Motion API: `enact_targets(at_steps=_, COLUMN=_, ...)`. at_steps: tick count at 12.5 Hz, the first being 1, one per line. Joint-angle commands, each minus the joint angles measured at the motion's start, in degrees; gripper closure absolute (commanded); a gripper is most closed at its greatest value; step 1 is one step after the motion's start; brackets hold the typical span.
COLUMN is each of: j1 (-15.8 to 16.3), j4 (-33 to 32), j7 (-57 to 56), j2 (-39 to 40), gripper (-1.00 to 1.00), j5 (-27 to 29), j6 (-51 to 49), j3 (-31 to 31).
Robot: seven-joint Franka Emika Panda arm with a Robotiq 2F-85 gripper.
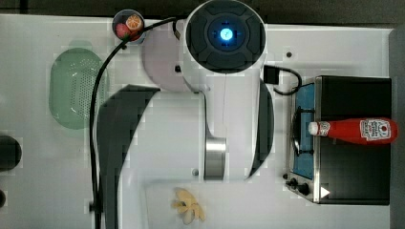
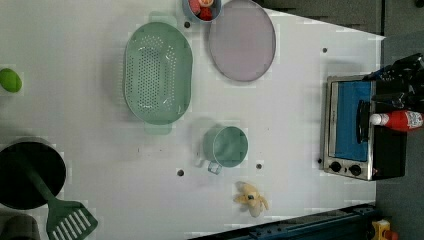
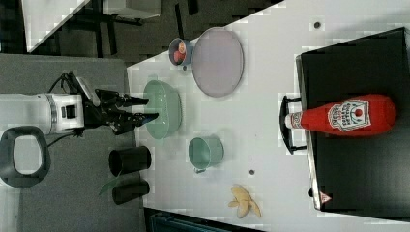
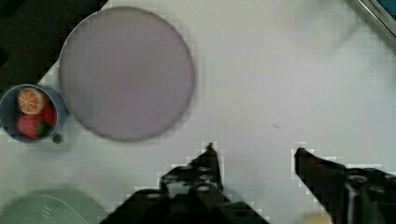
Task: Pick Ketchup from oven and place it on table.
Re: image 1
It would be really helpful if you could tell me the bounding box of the red toy strawberry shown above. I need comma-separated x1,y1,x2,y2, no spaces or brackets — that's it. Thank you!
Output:
116,23,131,40

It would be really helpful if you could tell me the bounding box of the black toaster oven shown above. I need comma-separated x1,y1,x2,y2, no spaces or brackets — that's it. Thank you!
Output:
283,75,392,205

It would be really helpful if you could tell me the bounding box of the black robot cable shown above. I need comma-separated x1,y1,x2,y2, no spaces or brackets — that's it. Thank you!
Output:
88,16,185,229

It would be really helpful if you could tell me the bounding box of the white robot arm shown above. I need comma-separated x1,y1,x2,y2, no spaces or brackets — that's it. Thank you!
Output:
96,0,274,229

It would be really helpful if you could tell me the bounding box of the lilac round plate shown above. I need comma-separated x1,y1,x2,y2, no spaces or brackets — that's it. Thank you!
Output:
141,30,190,93

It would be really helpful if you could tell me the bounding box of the blue bowl of toy fruit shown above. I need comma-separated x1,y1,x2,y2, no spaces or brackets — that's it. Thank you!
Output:
112,10,145,44

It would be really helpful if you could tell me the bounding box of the red ketchup bottle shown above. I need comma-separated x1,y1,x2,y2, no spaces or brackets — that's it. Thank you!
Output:
308,117,398,145

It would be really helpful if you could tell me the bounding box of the small black cylinder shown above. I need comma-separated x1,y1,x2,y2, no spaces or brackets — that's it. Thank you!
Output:
0,190,6,208

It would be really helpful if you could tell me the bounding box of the yellow toy banana peel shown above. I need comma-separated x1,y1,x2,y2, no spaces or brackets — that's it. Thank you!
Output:
171,188,205,225

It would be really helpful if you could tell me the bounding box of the green perforated colander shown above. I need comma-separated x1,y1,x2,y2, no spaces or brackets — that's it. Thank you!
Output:
49,48,102,130

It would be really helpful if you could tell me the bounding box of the orange toy fruit slice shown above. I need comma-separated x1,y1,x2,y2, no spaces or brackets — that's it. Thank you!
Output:
125,14,143,31

